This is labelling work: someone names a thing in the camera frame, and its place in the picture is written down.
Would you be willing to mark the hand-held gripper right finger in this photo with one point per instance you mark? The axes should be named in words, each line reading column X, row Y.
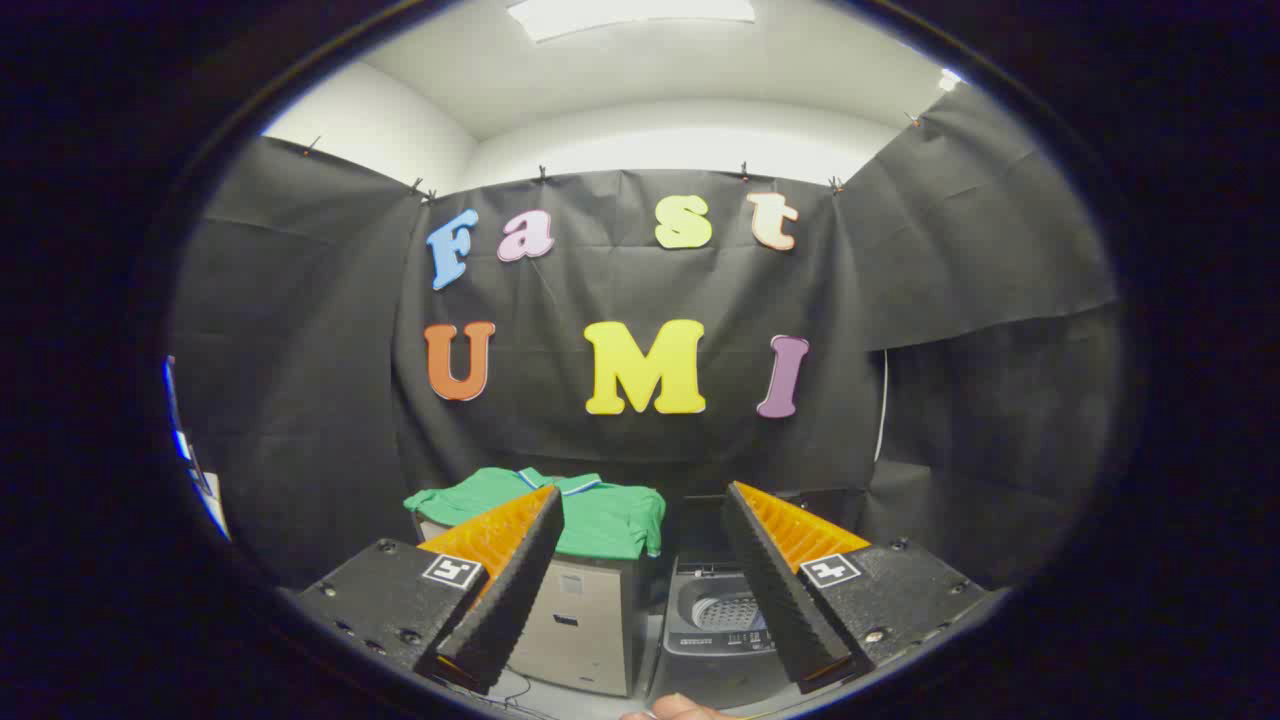
column 785, row 600

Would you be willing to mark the ceiling light panel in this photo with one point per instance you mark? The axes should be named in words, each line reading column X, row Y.
column 950, row 80

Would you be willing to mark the grey metal cabinet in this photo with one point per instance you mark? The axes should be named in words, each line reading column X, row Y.
column 590, row 620

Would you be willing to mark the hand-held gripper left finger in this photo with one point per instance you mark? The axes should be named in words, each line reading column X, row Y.
column 500, row 610

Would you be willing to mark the green polo shirt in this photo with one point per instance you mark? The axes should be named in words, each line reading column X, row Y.
column 610, row 520

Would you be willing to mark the grey washing machine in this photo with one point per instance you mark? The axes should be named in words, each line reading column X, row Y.
column 700, row 605

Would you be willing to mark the dark washing machine lid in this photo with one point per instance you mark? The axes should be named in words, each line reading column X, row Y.
column 702, row 532

